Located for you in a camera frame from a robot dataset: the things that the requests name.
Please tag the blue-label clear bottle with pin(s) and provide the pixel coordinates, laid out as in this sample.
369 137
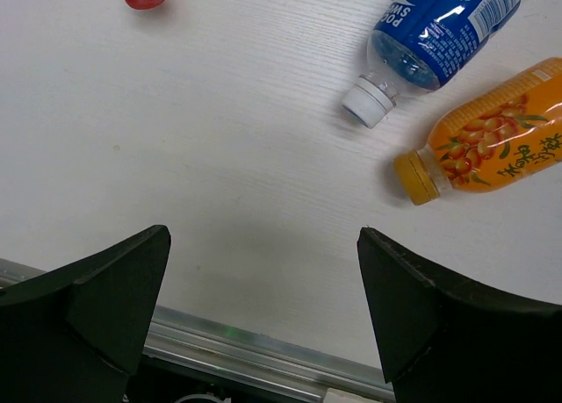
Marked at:
417 47

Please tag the orange sea-buckthorn juice bottle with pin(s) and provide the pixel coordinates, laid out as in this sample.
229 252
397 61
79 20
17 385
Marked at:
510 132

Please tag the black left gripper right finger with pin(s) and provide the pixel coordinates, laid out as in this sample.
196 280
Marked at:
444 337

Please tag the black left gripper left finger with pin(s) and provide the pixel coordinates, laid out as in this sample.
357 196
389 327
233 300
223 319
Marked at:
76 334

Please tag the aluminium table edge rail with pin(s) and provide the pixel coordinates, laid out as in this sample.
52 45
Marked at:
181 340

